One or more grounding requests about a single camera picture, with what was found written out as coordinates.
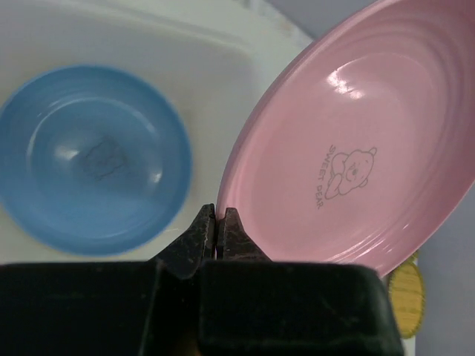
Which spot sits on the blue round plate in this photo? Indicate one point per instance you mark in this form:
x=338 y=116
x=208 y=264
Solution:
x=94 y=161

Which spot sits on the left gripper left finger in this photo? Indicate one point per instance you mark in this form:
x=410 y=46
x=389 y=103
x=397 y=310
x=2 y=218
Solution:
x=184 y=255

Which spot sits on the white plastic bin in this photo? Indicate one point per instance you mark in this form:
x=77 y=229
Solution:
x=212 y=59

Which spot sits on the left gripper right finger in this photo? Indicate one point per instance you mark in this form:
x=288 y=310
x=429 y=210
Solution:
x=233 y=243

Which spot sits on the oval woven bamboo tray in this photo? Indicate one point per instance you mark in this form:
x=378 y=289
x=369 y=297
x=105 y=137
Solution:
x=407 y=295

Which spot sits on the pink round plate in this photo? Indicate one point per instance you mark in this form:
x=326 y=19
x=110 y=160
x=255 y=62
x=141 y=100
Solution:
x=364 y=145

